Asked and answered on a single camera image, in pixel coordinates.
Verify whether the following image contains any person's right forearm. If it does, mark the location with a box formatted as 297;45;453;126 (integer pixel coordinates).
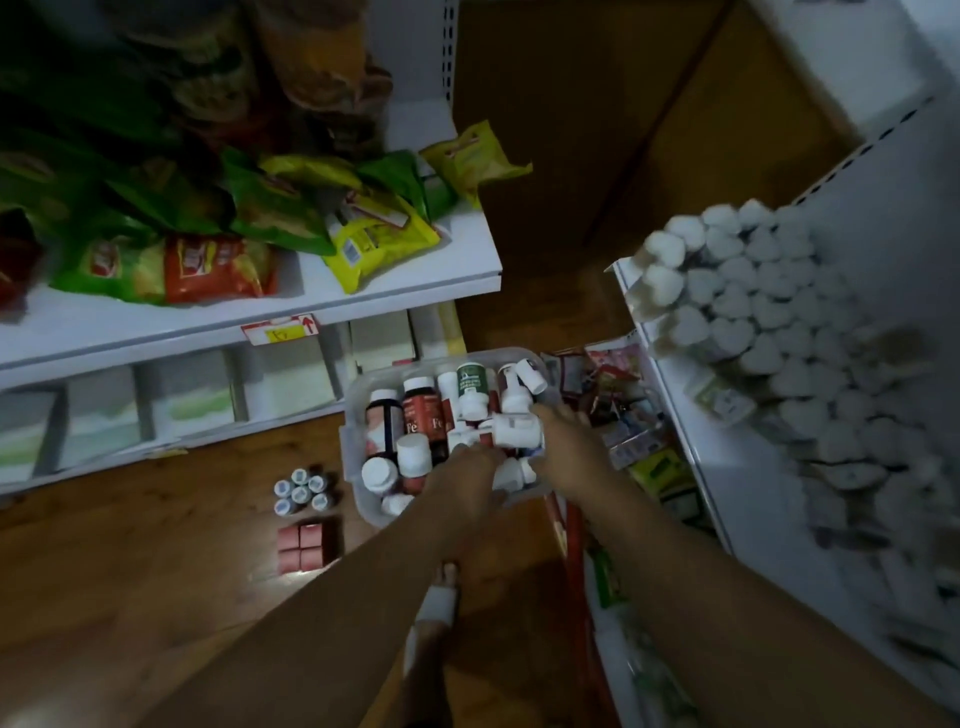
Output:
592;472;960;728

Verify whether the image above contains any dark instant noodle cup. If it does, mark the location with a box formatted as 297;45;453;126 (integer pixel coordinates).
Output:
314;104;391;159

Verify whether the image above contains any stack of white heart-lid jars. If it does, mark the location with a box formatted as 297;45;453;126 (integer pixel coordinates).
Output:
626;198;864;391

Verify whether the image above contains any white metal shelf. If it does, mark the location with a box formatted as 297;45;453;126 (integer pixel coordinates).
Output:
554;0;960;728
0;0;535;500

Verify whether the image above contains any person's left forearm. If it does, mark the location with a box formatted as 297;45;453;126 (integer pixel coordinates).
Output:
138;509;481;728

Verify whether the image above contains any person's left hand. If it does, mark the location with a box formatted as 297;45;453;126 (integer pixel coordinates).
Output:
419;442;508;556

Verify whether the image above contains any white left slipper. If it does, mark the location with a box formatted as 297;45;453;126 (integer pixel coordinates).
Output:
403;583;460;676

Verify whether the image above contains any orange instant noodle cup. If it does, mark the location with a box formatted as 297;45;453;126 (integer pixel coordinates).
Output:
247;0;395;114

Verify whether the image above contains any row of pale flat packs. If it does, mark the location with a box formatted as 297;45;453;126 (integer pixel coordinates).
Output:
0;299;470;489

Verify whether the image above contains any small red boxes pack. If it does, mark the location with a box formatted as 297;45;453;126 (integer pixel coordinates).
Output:
275;519;329;577

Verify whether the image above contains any person's right hand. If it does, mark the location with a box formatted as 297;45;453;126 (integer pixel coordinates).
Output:
528;403;639;511

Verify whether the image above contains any pack of small bottles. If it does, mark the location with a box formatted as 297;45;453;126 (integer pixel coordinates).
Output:
272;467;337;520

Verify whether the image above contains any green instant noodle cup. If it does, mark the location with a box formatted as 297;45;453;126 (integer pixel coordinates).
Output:
97;0;260;125

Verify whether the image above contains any red yellow price tag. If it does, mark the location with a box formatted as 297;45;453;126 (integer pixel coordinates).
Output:
239;312;322;348

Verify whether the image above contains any pile of mixed packets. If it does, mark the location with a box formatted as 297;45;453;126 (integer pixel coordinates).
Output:
539;333;721;728

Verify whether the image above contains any clear plastic bin of bottles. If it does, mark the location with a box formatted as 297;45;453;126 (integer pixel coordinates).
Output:
338;346;564;530

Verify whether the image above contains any person's left leg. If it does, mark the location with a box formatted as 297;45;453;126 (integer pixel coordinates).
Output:
401;562;460;728

